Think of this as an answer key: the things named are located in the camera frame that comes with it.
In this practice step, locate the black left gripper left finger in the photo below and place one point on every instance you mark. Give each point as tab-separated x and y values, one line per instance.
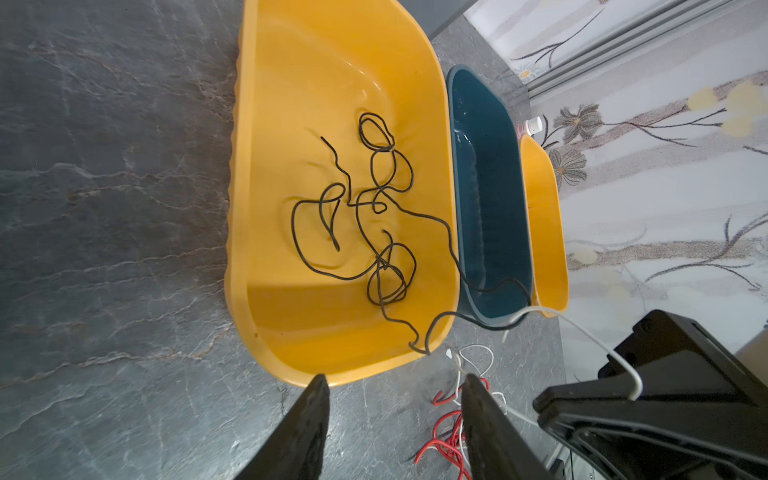
295	449

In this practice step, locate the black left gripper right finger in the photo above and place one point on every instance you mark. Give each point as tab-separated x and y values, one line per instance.
495	448

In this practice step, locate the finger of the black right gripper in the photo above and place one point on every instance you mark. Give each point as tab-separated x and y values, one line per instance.
702	414

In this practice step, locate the right yellow plastic bin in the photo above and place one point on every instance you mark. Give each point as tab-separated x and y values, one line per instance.
550	272

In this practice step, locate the yellow plastic bin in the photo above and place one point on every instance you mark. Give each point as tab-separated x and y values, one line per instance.
550	272
342	216

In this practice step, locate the left yellow plastic bin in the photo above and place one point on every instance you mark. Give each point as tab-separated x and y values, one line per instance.
342	216

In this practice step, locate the teal plastic bin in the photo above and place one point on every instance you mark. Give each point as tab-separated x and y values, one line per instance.
494	246

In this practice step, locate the small white pink bottle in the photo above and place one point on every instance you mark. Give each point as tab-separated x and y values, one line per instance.
533	126

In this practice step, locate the silver first aid case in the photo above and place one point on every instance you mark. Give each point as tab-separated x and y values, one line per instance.
434	16

